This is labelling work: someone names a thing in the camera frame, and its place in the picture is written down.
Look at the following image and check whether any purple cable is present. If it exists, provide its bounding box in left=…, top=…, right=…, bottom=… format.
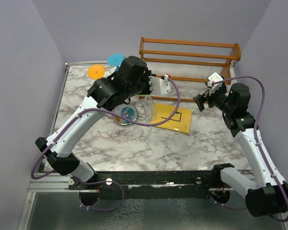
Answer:
left=210, top=76, right=288, bottom=222
left=30, top=74, right=181, bottom=211

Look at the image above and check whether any chrome wine glass rack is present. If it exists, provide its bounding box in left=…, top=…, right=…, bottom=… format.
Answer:
left=105, top=64, right=140, bottom=128

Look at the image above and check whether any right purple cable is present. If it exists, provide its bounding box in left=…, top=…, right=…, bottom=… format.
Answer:
left=210, top=76, right=288, bottom=222

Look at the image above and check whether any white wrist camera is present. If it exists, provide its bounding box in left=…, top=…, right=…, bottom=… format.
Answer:
left=206, top=72, right=224, bottom=95
left=149, top=74, right=173, bottom=95

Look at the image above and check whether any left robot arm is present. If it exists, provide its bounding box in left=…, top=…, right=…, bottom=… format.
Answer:
left=35, top=56, right=151, bottom=189

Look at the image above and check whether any blue plastic wine glass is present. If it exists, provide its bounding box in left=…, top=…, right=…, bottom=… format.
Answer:
left=107, top=53, right=125, bottom=71

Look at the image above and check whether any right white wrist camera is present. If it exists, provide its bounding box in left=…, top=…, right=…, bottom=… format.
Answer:
left=206, top=72, right=224, bottom=95

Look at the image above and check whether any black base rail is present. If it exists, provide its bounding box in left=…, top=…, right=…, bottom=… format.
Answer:
left=69, top=165, right=240, bottom=200

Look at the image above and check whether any clear small glass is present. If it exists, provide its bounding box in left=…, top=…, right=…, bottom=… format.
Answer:
left=215, top=131, right=228, bottom=144

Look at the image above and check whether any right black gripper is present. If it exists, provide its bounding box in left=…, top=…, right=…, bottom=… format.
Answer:
left=193, top=85, right=234, bottom=114

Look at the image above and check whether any orange plastic wine glass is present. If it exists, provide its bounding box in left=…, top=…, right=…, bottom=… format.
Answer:
left=87, top=64, right=105, bottom=80

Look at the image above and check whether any yellow book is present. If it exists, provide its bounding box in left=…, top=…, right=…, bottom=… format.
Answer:
left=151, top=103, right=192, bottom=134

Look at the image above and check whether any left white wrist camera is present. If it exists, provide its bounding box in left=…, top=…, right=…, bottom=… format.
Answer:
left=149, top=74, right=173, bottom=95

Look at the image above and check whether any wooden shelf rack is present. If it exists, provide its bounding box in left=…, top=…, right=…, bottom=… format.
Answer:
left=139, top=36, right=242, bottom=103

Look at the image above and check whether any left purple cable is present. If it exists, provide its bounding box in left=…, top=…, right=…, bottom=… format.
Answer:
left=30, top=74, right=181, bottom=211

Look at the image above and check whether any clear champagne flute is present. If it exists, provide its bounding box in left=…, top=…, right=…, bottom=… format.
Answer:
left=143, top=95, right=157, bottom=124

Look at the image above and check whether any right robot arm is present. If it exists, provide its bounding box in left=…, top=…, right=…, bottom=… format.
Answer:
left=194, top=83, right=288, bottom=217

